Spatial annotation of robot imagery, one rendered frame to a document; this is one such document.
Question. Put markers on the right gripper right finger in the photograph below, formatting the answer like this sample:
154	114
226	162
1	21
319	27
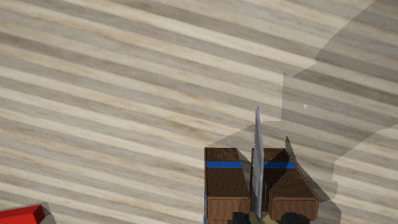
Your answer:
291	218

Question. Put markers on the brown wooden slotted block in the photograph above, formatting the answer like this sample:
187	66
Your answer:
285	189

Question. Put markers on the red rectangular bar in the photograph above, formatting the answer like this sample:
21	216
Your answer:
25	215

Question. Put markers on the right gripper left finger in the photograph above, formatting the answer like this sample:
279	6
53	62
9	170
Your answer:
240	218

